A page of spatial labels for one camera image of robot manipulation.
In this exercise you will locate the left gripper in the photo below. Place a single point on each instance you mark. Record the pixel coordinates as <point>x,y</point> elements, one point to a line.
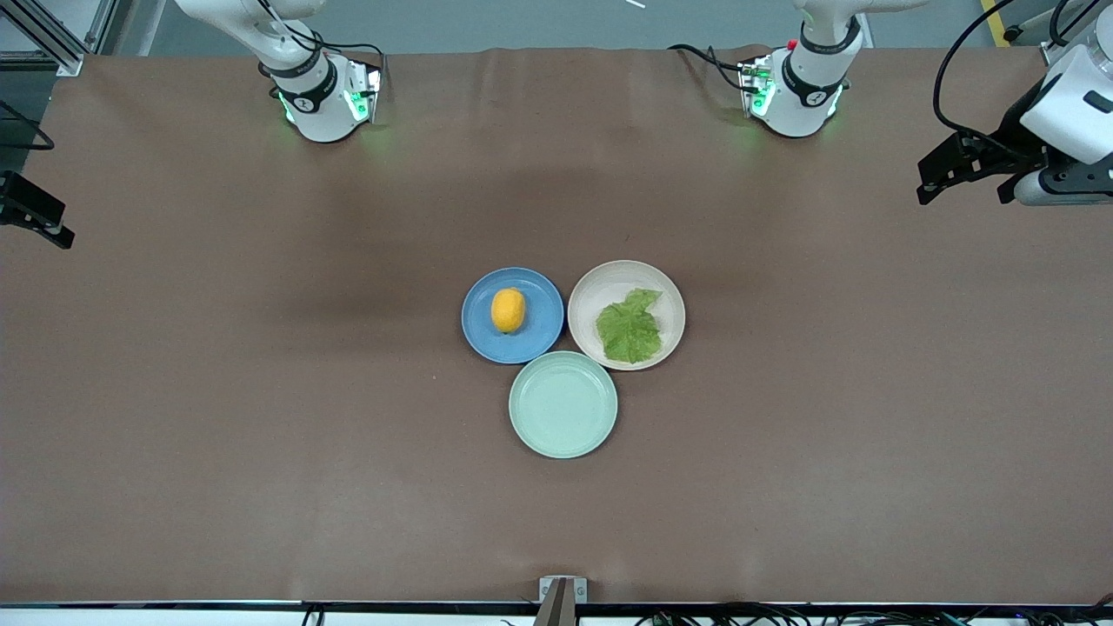
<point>1014,130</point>

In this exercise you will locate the green lettuce leaf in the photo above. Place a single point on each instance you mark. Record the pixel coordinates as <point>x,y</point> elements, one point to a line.
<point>628,330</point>

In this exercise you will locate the yellow lemon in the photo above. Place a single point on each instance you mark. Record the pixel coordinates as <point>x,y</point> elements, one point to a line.
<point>509,310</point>

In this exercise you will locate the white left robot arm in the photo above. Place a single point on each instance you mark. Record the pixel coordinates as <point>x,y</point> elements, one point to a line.
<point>804,96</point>

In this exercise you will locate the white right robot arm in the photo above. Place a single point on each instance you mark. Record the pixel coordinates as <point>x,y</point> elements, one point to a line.
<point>317,104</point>

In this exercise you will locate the brown table mat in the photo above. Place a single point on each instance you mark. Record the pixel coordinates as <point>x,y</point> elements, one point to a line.
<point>261,391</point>

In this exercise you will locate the beige plate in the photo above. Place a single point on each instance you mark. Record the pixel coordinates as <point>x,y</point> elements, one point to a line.
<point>591,296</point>

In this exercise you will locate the blue plate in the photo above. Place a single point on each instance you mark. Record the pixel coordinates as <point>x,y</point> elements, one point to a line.
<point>541,335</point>

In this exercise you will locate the pale green plate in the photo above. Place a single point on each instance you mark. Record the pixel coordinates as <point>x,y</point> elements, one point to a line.
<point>563,404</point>

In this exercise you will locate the aluminium frame profile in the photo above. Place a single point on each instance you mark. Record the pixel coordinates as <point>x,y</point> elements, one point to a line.
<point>1055,54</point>
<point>52,39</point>

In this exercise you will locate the grey metal bracket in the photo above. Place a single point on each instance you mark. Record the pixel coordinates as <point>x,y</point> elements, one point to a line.
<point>580,591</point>

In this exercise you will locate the brown camera post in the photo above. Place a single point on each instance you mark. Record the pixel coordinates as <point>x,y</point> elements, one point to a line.
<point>556,609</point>

